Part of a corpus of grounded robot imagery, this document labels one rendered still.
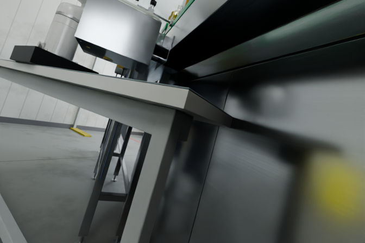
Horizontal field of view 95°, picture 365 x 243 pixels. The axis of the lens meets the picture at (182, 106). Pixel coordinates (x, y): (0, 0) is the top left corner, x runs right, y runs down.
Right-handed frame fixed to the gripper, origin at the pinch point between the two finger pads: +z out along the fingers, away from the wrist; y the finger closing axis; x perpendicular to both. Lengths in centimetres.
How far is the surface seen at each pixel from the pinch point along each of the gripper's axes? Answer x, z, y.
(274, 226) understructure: -37, 57, -45
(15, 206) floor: 26, 112, 52
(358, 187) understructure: -36, 45, -55
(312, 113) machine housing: -37, 35, -48
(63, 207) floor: 3, 112, 53
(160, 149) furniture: -13, 49, -37
